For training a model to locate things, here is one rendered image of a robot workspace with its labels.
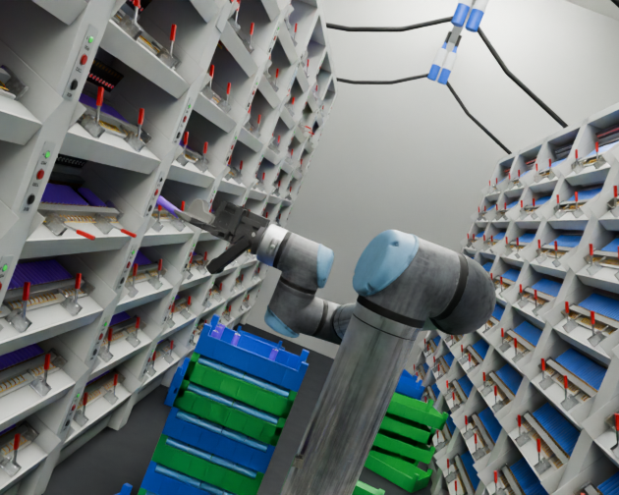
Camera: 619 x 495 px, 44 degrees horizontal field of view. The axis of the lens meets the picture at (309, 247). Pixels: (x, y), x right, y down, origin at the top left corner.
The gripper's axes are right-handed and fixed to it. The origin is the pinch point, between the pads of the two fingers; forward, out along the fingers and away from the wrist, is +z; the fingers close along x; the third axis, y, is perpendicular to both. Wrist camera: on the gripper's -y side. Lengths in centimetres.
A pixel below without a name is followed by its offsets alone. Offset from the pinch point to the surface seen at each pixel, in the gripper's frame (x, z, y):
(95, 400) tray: -56, 17, -66
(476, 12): -199, -43, 130
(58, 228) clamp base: 34.7, 11.4, -8.7
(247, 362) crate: -30, -25, -31
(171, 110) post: -10.6, 14.6, 22.1
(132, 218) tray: -10.6, 13.4, -6.1
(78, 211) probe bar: 18.7, 15.3, -6.3
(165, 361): -133, 17, -67
